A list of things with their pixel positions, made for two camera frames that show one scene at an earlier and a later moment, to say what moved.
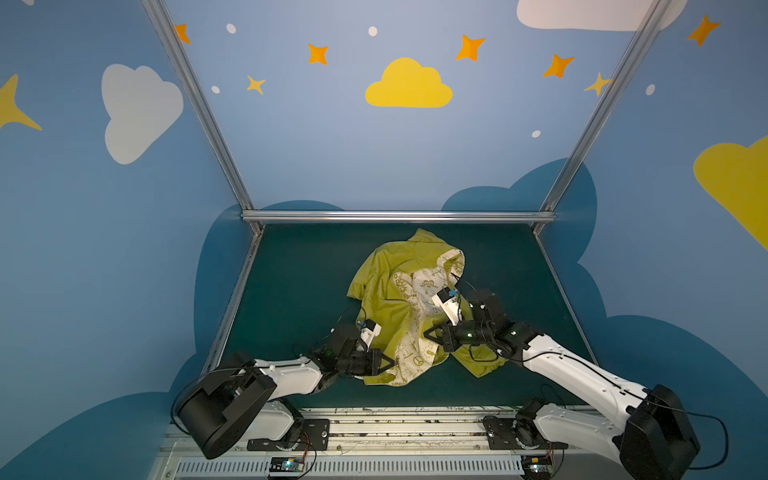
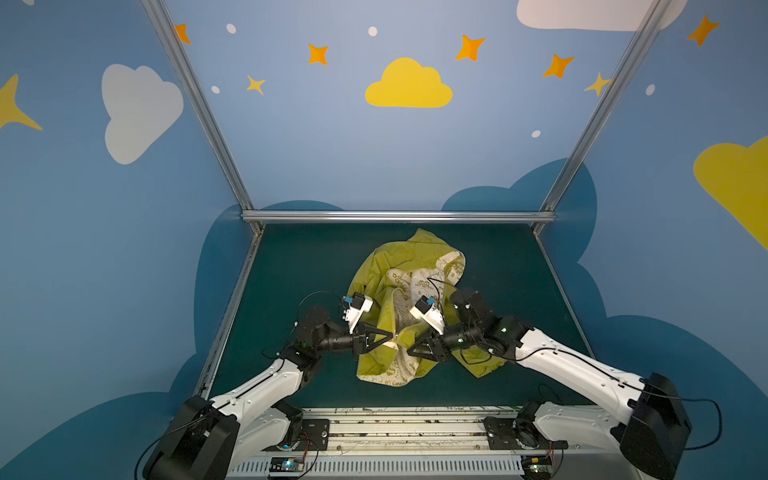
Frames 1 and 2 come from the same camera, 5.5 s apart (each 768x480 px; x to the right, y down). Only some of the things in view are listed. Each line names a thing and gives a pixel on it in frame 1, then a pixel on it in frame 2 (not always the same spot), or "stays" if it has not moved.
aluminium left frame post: [176, 41] stays
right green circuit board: [536, 466] stays
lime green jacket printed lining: [395, 287] stays
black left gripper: [367, 360] to [360, 343]
